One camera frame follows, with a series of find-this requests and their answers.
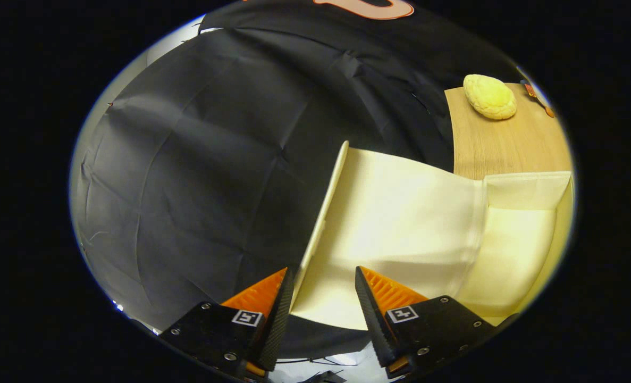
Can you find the cream fabric storage box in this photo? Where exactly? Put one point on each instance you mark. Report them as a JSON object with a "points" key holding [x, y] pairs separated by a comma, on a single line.
{"points": [[400, 213]]}

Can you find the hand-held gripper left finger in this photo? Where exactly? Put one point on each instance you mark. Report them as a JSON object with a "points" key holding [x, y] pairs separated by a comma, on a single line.
{"points": [[278, 319]]}

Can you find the yellow bread plush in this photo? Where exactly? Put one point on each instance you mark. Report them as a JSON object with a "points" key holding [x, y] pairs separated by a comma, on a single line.
{"points": [[489, 96]]}

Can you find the penguin plush toy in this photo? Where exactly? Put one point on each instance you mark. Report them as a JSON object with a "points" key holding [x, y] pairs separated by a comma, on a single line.
{"points": [[530, 90]]}

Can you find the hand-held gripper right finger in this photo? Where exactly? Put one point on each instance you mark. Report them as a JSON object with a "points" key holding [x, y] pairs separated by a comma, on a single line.
{"points": [[373, 319]]}

